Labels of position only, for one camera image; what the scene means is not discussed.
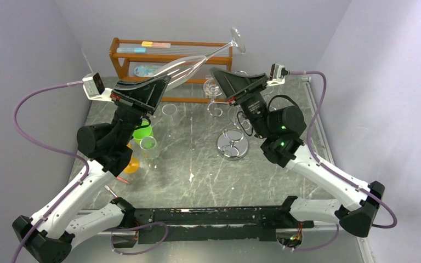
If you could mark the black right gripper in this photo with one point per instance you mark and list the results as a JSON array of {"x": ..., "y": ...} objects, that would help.
[{"x": 249, "y": 92}]

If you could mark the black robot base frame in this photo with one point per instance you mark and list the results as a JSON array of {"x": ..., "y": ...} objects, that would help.
[{"x": 212, "y": 223}]

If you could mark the orange plastic goblet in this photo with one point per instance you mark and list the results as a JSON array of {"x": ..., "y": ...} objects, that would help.
[{"x": 132, "y": 166}]

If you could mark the blue eraser bar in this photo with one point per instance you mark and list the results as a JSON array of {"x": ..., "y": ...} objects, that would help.
[{"x": 135, "y": 50}]

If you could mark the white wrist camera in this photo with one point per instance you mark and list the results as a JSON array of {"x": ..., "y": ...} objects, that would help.
[
  {"x": 94, "y": 88},
  {"x": 278, "y": 73}
]

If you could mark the red pen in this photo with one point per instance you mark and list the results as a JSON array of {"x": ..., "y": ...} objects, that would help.
[{"x": 123, "y": 180}]

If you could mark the green plastic goblet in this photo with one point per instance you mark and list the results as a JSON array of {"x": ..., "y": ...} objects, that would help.
[{"x": 141, "y": 133}]

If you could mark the clear stemmed wine glass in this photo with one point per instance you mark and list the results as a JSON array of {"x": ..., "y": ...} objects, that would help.
[{"x": 212, "y": 89}]

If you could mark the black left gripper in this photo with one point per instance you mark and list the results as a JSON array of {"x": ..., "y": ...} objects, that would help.
[{"x": 154, "y": 89}]

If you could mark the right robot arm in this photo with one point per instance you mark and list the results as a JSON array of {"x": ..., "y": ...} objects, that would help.
[{"x": 354, "y": 204}]

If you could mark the orange wooden shelf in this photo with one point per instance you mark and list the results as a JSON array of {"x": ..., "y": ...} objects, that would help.
[{"x": 125, "y": 63}]

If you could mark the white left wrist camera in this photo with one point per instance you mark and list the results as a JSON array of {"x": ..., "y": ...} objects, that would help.
[{"x": 94, "y": 88}]

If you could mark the clear tall flute glass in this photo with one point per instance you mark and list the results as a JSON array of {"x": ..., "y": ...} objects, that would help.
[{"x": 181, "y": 70}]

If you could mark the clear wide wine glass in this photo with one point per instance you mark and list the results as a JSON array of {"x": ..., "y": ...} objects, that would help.
[{"x": 151, "y": 151}]

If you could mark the yellow pink eraser bar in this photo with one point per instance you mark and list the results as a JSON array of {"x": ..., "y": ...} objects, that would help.
[{"x": 148, "y": 44}]

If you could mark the silver red-tipped pen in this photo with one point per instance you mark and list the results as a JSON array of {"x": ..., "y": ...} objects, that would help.
[{"x": 110, "y": 191}]

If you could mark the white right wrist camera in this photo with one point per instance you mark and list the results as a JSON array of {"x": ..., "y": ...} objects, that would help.
[{"x": 278, "y": 73}]

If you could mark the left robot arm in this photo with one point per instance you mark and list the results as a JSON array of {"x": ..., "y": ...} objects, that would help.
[{"x": 51, "y": 233}]

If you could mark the chrome wine glass rack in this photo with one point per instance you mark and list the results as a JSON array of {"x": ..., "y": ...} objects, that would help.
[{"x": 232, "y": 144}]

